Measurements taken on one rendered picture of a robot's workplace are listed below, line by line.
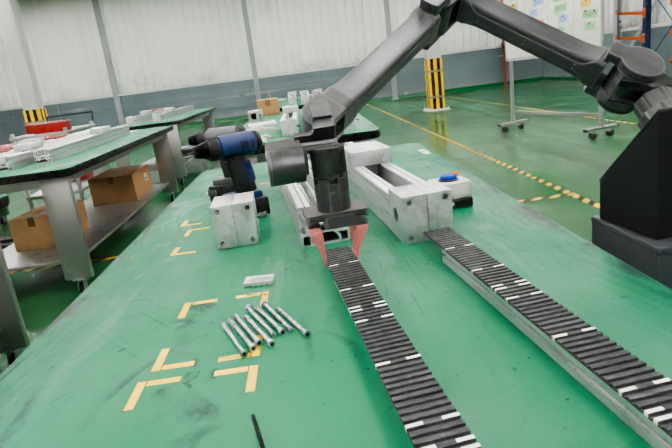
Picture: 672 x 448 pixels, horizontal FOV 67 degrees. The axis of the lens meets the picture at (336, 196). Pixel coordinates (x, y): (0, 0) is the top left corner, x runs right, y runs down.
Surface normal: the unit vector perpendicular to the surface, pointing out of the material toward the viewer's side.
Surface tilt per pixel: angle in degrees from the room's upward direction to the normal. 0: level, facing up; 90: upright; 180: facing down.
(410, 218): 90
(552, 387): 0
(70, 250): 90
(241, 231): 90
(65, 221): 90
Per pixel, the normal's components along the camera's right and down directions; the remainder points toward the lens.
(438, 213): 0.18, 0.22
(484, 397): -0.12, -0.96
